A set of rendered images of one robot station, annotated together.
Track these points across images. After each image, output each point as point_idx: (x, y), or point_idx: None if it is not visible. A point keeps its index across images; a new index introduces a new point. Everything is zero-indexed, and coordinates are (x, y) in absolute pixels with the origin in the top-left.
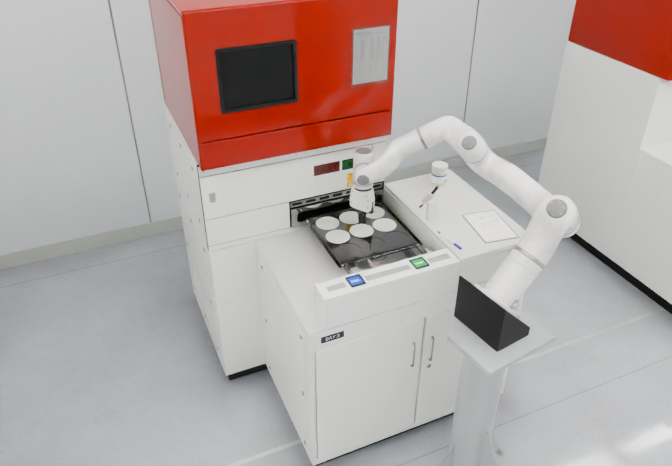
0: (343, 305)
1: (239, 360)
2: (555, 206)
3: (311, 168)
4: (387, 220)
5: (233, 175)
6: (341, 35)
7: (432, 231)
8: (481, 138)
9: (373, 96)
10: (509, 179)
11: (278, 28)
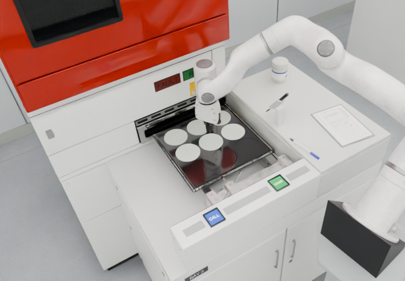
0: (204, 247)
1: (113, 257)
2: None
3: (151, 85)
4: (235, 126)
5: (67, 108)
6: None
7: (284, 138)
8: (339, 41)
9: (207, 1)
10: (375, 86)
11: None
